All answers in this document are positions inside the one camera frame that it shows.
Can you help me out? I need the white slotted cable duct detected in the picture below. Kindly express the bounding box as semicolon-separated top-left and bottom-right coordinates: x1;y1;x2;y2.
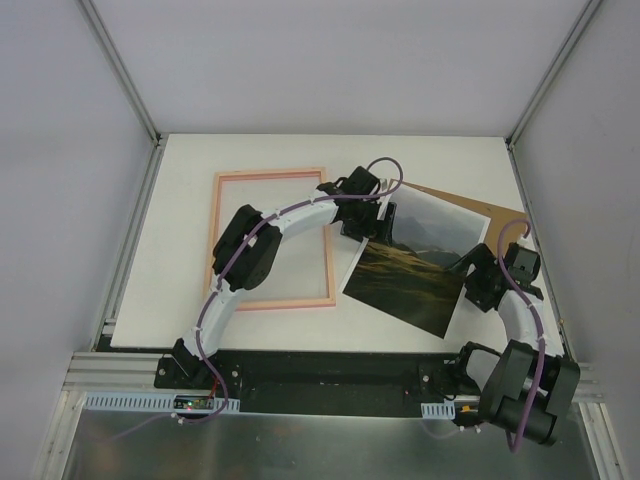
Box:
84;392;240;415
420;401;456;420

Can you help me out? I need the left white slotted cable duct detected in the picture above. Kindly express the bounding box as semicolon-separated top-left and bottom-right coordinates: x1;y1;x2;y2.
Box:
84;392;240;415

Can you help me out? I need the right aluminium corner post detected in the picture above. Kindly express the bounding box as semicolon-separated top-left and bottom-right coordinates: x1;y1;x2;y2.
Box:
505;0;605;150

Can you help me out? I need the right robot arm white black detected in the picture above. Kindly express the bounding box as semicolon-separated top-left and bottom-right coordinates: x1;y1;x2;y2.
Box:
441;243;580;450

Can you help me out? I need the right white slotted cable duct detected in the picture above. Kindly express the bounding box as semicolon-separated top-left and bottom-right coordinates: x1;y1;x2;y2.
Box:
420;401;456;420

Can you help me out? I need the pink picture frame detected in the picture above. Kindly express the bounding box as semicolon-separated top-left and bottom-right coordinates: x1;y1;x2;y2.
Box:
208;167;336;311

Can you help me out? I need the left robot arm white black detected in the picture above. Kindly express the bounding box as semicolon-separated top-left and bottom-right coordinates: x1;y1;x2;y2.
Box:
171;166;404;389

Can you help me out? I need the aluminium corner post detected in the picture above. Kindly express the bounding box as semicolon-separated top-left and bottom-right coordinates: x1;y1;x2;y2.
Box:
75;0;162;145
505;0;605;150

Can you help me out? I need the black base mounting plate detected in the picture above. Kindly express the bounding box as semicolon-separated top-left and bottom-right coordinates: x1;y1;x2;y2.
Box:
154;350;480;418

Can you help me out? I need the left aluminium corner post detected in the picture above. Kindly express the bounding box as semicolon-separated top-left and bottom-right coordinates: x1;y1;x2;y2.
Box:
75;0;162;145

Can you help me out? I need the brown cardboard backing board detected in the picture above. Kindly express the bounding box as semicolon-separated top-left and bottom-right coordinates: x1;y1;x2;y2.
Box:
391;183;525;255

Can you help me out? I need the landscape photo print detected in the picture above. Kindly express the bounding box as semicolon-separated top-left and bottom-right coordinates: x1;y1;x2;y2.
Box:
342;185;490;338

